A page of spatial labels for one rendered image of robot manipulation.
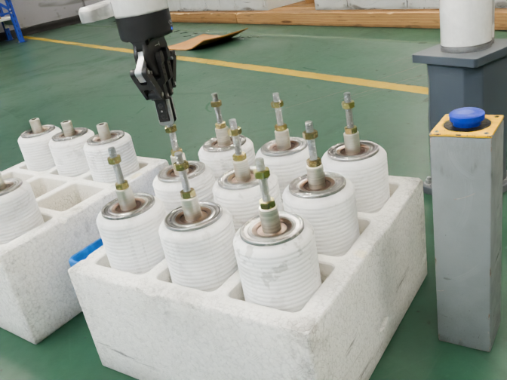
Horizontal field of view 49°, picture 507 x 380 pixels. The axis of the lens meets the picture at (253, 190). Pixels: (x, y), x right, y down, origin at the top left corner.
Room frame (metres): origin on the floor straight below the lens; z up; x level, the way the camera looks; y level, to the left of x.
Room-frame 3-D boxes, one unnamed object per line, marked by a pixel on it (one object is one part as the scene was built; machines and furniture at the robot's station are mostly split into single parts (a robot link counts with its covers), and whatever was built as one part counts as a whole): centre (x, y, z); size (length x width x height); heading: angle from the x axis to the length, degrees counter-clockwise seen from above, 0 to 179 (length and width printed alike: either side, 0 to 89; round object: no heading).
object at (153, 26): (0.80, 0.10, 0.45); 0.08 x 0.08 x 0.09
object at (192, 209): (0.64, 0.08, 0.26); 0.02 x 0.02 x 0.03
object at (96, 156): (1.06, 0.27, 0.16); 0.10 x 0.10 x 0.18
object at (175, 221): (0.64, 0.08, 0.25); 0.08 x 0.08 x 0.01
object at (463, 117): (0.61, -0.27, 0.32); 0.04 x 0.04 x 0.02
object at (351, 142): (0.75, -0.15, 0.26); 0.02 x 0.02 x 0.03
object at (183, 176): (0.64, 0.08, 0.30); 0.01 x 0.01 x 0.08
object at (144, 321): (0.73, 0.01, 0.09); 0.39 x 0.39 x 0.18; 53
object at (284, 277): (0.56, -0.01, 0.16); 0.10 x 0.10 x 0.18
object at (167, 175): (0.80, 0.10, 0.25); 0.08 x 0.08 x 0.01
